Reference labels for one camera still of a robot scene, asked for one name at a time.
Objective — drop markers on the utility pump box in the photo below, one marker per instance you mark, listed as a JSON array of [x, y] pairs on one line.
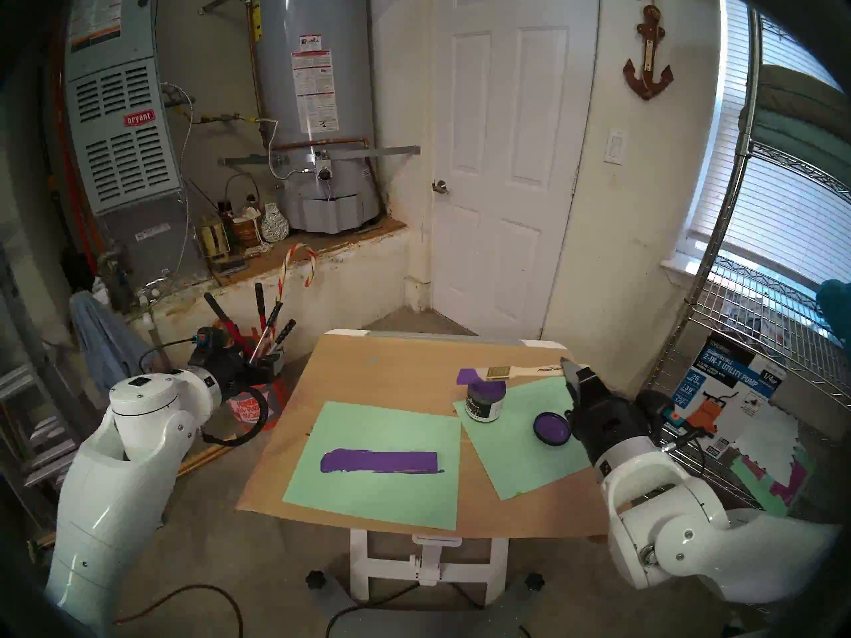
[[738, 377]]

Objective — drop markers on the teal cloth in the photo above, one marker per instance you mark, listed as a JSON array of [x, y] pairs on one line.
[[838, 311]]

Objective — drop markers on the magenta craft paper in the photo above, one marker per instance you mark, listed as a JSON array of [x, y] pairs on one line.
[[798, 487]]

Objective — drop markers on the purple paint jar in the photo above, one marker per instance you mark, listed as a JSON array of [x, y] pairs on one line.
[[485, 407]]

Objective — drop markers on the large green paper sheet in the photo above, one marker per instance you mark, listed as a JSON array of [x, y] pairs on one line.
[[372, 500]]

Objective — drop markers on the aluminium ladder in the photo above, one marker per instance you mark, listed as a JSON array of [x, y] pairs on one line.
[[26, 384]]

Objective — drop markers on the orange plastic bucket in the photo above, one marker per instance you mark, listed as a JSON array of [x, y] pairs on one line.
[[256, 407]]

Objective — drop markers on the yellow gas pipe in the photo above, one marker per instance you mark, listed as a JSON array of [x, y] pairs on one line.
[[229, 118]]

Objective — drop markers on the wooden floor sticks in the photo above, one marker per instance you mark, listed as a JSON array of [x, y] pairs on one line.
[[203, 458]]

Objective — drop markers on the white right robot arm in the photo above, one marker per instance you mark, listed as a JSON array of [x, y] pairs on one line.
[[678, 530]]

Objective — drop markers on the blue cloth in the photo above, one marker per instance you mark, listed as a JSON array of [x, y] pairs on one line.
[[106, 351]]

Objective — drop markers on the purple jar lid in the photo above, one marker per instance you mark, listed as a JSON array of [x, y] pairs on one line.
[[552, 428]]

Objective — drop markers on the orange vertical pipe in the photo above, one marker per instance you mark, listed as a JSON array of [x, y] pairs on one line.
[[76, 205]]

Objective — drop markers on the brown anchor wall decoration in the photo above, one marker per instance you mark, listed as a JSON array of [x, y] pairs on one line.
[[648, 58]]

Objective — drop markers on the brown wooden ledge board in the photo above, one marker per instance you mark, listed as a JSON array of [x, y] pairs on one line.
[[332, 241]]

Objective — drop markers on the white window blinds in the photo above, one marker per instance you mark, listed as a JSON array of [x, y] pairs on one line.
[[791, 218]]

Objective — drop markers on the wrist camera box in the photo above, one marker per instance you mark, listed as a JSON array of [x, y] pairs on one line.
[[658, 407], [209, 344]]

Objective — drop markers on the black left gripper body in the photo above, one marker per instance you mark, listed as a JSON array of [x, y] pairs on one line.
[[239, 369]]

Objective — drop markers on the white light switch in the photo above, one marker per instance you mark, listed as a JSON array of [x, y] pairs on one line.
[[615, 147]]

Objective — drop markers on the black grip silver tool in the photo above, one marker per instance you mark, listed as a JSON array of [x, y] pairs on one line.
[[274, 313]]

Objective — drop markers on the grey green cushion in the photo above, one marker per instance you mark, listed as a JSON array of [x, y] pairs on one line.
[[798, 141], [804, 92]]

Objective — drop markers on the light wood slat piece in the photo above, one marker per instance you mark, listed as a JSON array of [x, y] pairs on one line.
[[379, 461]]

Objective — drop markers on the white grey table frame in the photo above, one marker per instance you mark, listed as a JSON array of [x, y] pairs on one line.
[[432, 557]]

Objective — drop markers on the small green paper sheet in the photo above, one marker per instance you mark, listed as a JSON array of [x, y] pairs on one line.
[[518, 457]]

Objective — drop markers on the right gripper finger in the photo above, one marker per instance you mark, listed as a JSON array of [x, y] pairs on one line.
[[572, 381], [590, 383]]

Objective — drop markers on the red black bolt cutter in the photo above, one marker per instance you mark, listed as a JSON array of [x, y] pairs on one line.
[[228, 325]]

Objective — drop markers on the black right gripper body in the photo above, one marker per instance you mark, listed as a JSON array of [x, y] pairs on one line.
[[611, 424]]

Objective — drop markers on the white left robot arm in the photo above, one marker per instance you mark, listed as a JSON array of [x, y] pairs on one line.
[[113, 490]]

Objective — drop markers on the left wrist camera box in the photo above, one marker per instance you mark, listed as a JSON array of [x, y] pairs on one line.
[[209, 344]]

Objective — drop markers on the green craft paper scrap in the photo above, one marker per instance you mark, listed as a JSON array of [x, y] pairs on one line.
[[764, 497]]

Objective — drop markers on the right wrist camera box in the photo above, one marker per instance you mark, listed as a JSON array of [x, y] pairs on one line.
[[658, 407]]

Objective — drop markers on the foil wrapped object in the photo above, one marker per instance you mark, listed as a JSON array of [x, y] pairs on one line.
[[274, 226]]

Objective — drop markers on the grey bryant furnace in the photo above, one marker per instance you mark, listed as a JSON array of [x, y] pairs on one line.
[[120, 158]]

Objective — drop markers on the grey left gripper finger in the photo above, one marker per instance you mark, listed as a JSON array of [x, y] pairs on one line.
[[271, 365]]

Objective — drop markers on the white scalloped paper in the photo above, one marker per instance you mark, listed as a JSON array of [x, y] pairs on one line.
[[768, 440]]

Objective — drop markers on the striped candy cane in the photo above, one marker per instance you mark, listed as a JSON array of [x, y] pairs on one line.
[[284, 274]]

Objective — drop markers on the grey water heater tank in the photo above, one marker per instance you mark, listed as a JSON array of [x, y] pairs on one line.
[[312, 178]]

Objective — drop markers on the white panel door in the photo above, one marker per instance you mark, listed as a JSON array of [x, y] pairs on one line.
[[512, 178]]

